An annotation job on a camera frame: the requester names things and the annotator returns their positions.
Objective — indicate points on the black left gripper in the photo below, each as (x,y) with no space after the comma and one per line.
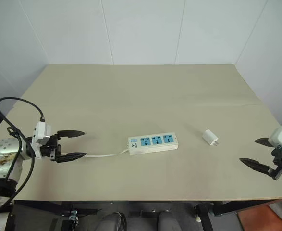
(50,150)

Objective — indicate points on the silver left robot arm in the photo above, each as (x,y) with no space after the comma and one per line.
(3,148)

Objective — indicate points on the white plug adapter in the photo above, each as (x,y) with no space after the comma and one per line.
(209,137)

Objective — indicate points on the white power strip blue sockets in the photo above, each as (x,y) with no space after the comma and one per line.
(152,143)

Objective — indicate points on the dark grey rounded shape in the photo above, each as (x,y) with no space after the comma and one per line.
(168,220)
(112,221)

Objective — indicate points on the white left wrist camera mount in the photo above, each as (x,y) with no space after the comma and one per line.
(40,131)

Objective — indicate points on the black metal table frame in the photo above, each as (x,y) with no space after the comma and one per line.
(203,209)

